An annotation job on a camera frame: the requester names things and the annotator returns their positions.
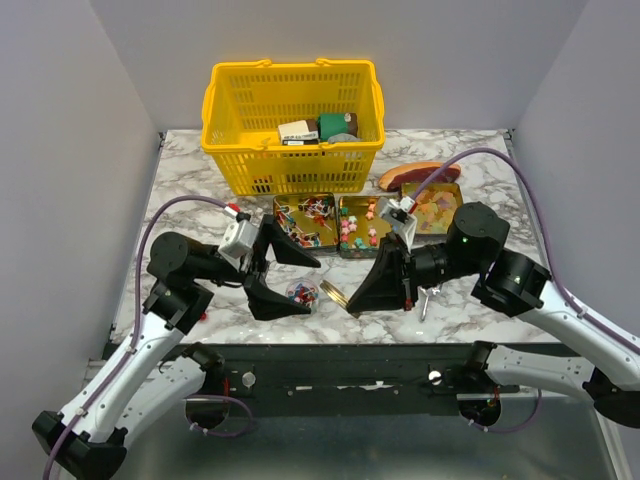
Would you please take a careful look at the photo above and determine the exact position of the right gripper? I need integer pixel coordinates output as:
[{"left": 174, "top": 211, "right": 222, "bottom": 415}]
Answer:
[{"left": 346, "top": 232, "right": 483, "bottom": 312}]

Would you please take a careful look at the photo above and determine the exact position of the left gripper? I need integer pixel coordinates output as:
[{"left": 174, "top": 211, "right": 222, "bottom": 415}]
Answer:
[{"left": 195, "top": 214, "right": 322, "bottom": 319}]

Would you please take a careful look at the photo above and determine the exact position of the clear glass jar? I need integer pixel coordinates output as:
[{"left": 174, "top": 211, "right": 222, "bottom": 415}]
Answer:
[{"left": 285, "top": 278, "right": 319, "bottom": 313}]

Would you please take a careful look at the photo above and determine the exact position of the metal scoop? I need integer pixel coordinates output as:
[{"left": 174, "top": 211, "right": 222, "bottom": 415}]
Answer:
[{"left": 419, "top": 285, "right": 442, "bottom": 323}]

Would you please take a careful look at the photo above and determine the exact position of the round jar lid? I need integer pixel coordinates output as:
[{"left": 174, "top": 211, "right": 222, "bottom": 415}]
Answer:
[{"left": 320, "top": 280, "right": 348, "bottom": 310}]

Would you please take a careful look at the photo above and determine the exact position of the tin of star candies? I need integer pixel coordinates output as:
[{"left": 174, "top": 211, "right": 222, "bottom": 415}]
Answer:
[{"left": 337, "top": 196, "right": 391, "bottom": 259}]

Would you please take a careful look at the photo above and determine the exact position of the tin of lollipops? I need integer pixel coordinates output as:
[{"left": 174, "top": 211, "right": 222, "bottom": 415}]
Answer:
[{"left": 272, "top": 193, "right": 339, "bottom": 254}]

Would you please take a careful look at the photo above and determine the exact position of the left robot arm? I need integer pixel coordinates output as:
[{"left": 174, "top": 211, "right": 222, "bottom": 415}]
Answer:
[{"left": 32, "top": 213, "right": 320, "bottom": 479}]

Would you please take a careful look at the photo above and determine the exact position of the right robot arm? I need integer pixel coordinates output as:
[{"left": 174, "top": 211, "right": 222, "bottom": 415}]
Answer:
[{"left": 346, "top": 197, "right": 639, "bottom": 428}]

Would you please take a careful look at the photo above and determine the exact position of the tin of gummy candies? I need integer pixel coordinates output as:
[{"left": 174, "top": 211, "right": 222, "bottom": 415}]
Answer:
[{"left": 413, "top": 183, "right": 463, "bottom": 236}]

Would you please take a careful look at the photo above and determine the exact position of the fake meat slice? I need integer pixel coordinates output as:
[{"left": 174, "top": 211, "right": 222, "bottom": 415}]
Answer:
[{"left": 378, "top": 161, "right": 461, "bottom": 192}]

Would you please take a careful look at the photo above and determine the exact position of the black flat box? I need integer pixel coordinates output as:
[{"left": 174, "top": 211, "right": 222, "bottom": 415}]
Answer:
[{"left": 282, "top": 139, "right": 319, "bottom": 146}]

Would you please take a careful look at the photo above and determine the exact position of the yellow plastic shopping basket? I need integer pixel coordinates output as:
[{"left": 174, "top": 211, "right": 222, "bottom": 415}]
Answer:
[{"left": 201, "top": 58, "right": 385, "bottom": 196}]

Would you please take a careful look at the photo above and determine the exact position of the white brown box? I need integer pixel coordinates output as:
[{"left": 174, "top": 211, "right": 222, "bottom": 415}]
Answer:
[{"left": 277, "top": 119, "right": 319, "bottom": 142}]

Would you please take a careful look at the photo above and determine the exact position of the grey pouch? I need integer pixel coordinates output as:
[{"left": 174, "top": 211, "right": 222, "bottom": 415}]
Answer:
[{"left": 327, "top": 133, "right": 361, "bottom": 145}]

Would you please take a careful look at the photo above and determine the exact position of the green brown package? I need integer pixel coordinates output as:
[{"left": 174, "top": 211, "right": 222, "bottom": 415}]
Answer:
[{"left": 317, "top": 112, "right": 358, "bottom": 142}]

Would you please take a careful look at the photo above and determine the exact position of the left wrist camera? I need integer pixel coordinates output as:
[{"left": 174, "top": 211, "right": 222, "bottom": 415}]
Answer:
[{"left": 218, "top": 220, "right": 258, "bottom": 262}]

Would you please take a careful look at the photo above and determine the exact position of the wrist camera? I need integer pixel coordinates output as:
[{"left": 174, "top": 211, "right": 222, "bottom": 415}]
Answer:
[
  {"left": 376, "top": 196, "right": 417, "bottom": 249},
  {"left": 218, "top": 220, "right": 258, "bottom": 262}
]

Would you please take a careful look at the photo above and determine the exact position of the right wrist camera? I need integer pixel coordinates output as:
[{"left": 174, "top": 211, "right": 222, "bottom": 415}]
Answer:
[{"left": 376, "top": 196, "right": 417, "bottom": 249}]

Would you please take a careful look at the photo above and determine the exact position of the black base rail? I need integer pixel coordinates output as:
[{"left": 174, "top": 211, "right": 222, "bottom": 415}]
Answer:
[{"left": 102, "top": 341, "right": 586, "bottom": 419}]

